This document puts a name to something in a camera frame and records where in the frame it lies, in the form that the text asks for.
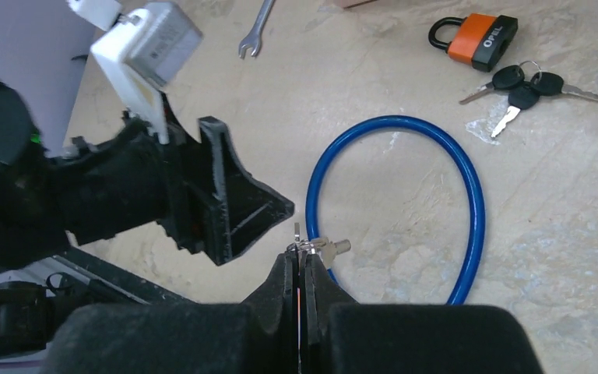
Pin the orange black padlock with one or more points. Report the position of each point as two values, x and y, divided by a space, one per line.
480 42

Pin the black head padlock keys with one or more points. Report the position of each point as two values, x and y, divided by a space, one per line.
525 93

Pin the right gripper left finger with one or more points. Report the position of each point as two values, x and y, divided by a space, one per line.
275 343

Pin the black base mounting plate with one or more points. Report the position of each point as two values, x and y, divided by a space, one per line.
105 282

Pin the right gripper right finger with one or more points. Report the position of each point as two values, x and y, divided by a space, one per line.
319 293

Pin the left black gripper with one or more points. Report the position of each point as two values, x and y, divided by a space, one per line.
132 180

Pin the silver open end wrench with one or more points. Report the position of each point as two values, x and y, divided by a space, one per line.
251 44

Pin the blue cable lock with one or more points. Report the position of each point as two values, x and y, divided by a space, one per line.
410 199

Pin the small silver cable lock keys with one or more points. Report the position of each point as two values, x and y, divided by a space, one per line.
322 246

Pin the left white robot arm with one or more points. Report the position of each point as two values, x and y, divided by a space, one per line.
78 332

